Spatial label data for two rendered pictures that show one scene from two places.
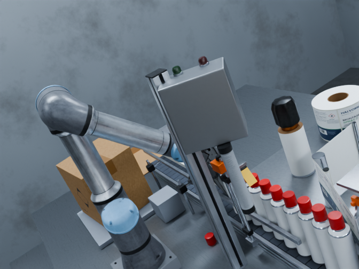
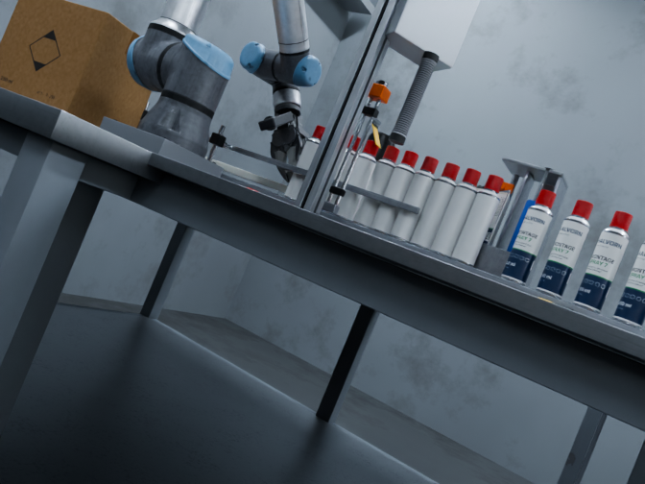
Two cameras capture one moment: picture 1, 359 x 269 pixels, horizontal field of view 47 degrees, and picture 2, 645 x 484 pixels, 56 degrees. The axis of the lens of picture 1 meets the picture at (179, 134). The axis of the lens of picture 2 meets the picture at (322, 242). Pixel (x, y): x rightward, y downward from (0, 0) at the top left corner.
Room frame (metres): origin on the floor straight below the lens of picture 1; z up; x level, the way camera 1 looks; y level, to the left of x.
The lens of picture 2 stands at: (-0.05, 0.82, 0.79)
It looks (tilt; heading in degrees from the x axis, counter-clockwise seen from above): 1 degrees up; 320
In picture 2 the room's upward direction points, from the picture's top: 22 degrees clockwise
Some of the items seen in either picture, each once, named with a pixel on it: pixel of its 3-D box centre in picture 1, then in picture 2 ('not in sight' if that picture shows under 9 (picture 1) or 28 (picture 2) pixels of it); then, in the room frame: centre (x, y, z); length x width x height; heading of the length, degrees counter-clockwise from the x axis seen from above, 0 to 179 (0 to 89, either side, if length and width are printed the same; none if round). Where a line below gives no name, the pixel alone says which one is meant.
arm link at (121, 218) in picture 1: (124, 222); (199, 72); (1.19, 0.28, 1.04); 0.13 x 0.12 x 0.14; 14
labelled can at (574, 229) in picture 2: not in sight; (566, 249); (0.59, -0.32, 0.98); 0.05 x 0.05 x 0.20
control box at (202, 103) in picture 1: (204, 105); (427, 15); (0.99, -0.09, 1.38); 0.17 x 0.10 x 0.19; 75
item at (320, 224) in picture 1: (327, 238); (457, 213); (0.82, -0.24, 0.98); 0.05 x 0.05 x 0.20
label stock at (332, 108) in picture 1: (342, 113); not in sight; (1.44, -0.62, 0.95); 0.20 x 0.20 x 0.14
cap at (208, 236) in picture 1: (210, 238); not in sight; (1.19, 0.05, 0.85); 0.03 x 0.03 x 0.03
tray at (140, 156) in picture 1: (145, 156); not in sight; (2.06, 0.22, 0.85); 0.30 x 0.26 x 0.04; 20
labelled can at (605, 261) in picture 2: not in sight; (605, 261); (0.52, -0.35, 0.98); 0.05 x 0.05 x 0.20
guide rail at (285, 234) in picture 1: (198, 183); (241, 151); (1.38, 0.01, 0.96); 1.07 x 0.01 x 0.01; 20
